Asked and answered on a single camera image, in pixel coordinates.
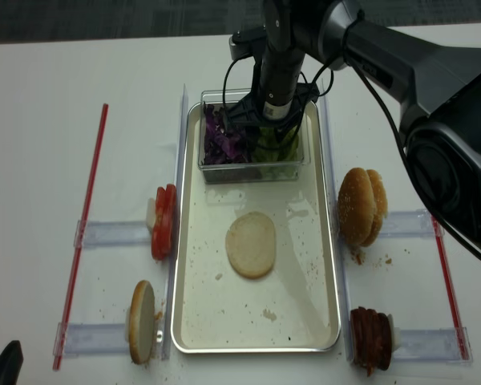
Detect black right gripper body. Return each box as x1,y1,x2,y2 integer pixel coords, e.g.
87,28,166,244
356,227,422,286
224,83,320,136

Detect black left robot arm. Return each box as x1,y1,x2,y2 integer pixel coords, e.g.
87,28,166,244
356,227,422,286
0,340,24,385

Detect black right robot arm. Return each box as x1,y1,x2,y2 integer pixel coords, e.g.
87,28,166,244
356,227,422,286
225,1,481,257

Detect green lettuce pile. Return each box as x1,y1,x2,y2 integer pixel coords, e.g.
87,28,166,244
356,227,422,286
251,127,299,180

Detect white plastic tomato pusher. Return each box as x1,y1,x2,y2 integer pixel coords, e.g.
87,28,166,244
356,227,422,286
145,198,157,233

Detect red tomato slices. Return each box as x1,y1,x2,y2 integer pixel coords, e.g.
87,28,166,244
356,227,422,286
152,184,176,261

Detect brown meat patty slices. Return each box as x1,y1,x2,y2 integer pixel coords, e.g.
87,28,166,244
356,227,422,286
350,306,393,377

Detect clear plastic salad container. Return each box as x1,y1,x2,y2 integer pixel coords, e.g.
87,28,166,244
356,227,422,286
195,89,310,184

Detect purple cabbage leaves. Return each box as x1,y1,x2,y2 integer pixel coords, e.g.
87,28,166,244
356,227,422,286
203,104,251,165

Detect bottom bun slice on tray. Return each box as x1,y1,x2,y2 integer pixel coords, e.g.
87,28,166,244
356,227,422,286
225,212,276,279

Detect sesame bun front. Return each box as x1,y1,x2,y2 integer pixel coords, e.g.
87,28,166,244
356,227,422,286
337,168,376,246

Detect sesame bun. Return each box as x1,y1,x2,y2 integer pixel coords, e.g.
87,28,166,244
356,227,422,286
362,169,388,247
337,168,376,246

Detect white metal serving tray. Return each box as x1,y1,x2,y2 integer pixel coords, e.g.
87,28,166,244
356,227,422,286
172,105,340,354

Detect sesame bun rear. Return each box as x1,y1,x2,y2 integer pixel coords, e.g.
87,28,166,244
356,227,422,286
362,169,388,247

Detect upright bun half left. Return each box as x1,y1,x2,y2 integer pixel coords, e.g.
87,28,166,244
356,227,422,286
128,280,155,365

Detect white plastic patty pusher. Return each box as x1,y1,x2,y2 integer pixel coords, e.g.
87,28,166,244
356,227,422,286
387,314,401,353

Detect left red strip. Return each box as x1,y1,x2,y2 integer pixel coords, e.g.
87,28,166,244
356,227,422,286
52,103,109,372

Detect red strip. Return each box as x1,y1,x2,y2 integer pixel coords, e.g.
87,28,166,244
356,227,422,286
52,103,109,372
431,217,470,361

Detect right red strip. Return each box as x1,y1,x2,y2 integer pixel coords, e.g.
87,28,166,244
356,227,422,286
431,217,470,361

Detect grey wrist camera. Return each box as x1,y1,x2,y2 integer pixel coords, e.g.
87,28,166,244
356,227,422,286
228,26,267,61

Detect left long clear rail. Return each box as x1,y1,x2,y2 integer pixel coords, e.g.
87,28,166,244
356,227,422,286
160,84,189,361

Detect upper left clear cross rail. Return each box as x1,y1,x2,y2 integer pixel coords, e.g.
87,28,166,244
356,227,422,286
74,221,152,248

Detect clear cross rail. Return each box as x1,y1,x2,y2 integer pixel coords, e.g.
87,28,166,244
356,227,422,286
379,209,437,238
53,323,130,358
74,221,152,248
392,328,473,363

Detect upper right clear cross rail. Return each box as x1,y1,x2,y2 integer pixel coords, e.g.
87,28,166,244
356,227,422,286
379,209,437,238

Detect lower left clear cross rail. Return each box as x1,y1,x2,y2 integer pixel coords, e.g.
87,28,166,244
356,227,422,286
53,323,130,358

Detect lower right clear cross rail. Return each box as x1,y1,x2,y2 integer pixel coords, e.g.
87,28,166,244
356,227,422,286
392,328,473,363

